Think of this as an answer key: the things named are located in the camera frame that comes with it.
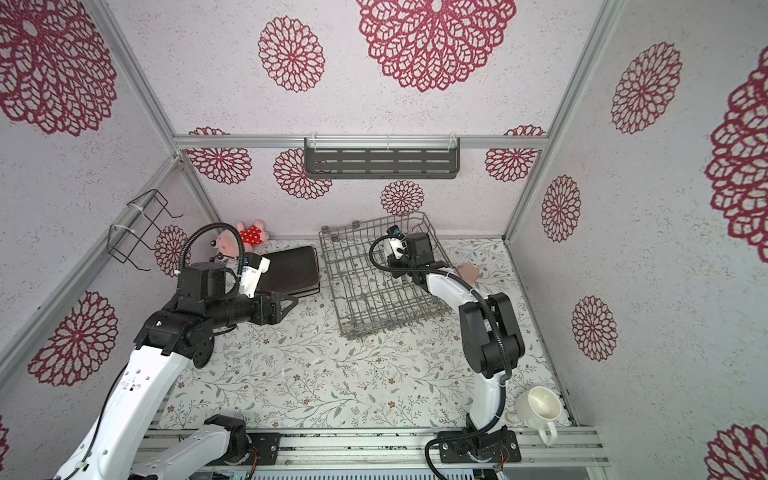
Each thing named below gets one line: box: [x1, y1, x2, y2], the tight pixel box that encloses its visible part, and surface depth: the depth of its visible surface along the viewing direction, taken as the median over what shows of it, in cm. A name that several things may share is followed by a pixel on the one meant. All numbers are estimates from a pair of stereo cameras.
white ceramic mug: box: [515, 386, 563, 446], surface depth 76 cm
